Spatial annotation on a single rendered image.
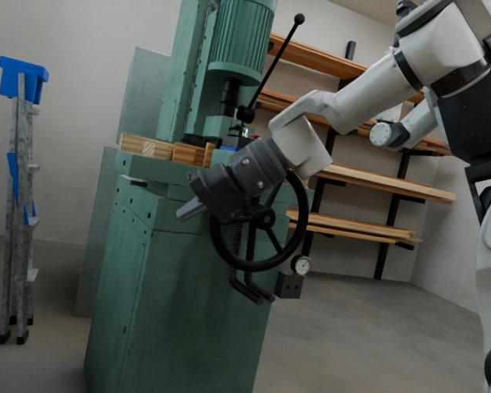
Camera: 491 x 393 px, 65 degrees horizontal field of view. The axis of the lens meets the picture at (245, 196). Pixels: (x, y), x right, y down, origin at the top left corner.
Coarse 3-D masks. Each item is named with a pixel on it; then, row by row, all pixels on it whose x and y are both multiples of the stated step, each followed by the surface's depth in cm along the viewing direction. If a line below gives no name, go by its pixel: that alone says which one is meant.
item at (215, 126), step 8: (208, 120) 129; (216, 120) 123; (224, 120) 120; (232, 120) 122; (240, 120) 123; (208, 128) 128; (216, 128) 123; (224, 128) 121; (208, 136) 128; (216, 136) 122
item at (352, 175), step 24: (288, 48) 329; (312, 48) 323; (336, 72) 366; (360, 72) 351; (264, 96) 319; (288, 96) 320; (312, 120) 364; (432, 144) 390; (336, 168) 353; (408, 192) 382; (432, 192) 383; (288, 216) 341; (312, 216) 354; (312, 240) 402; (384, 240) 379; (408, 240) 424
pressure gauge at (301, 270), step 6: (294, 258) 122; (300, 258) 120; (306, 258) 122; (294, 264) 121; (300, 264) 121; (306, 264) 122; (294, 270) 121; (300, 270) 121; (306, 270) 123; (294, 276) 124
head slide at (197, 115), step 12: (216, 12) 128; (216, 24) 128; (204, 36) 134; (204, 48) 132; (204, 60) 131; (204, 72) 129; (204, 84) 129; (216, 84) 131; (204, 96) 130; (216, 96) 132; (192, 108) 134; (204, 108) 131; (216, 108) 133; (192, 120) 133; (204, 120) 131; (192, 132) 131
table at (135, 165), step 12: (120, 156) 111; (132, 156) 98; (144, 156) 99; (120, 168) 108; (132, 168) 98; (144, 168) 100; (156, 168) 101; (168, 168) 103; (180, 168) 104; (192, 168) 106; (204, 168) 107; (156, 180) 101; (168, 180) 103; (180, 180) 105; (264, 192) 107; (288, 192) 122; (312, 192) 127
